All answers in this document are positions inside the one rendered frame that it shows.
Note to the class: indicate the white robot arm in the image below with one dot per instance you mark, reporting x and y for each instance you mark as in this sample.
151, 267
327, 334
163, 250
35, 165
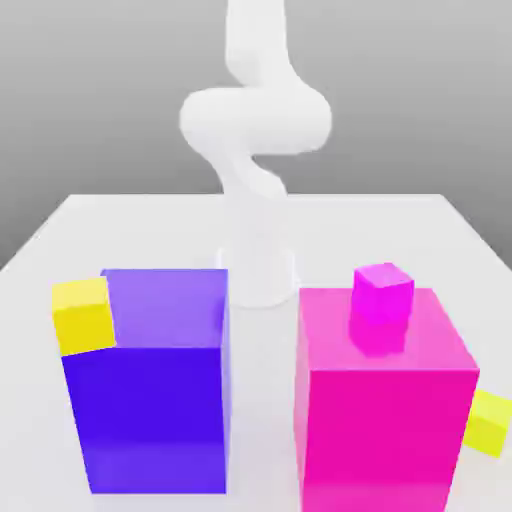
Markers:
256, 120

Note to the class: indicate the small magenta cube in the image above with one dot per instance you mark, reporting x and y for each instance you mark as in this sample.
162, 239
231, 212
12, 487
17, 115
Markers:
380, 308

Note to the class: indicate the small lime yellow cube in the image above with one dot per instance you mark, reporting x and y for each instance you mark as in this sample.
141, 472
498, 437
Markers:
486, 424

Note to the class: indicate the large purple box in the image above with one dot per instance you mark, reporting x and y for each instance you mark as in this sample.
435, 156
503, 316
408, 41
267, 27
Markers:
152, 400

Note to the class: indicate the large pink box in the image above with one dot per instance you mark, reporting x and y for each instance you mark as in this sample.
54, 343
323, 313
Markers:
384, 420

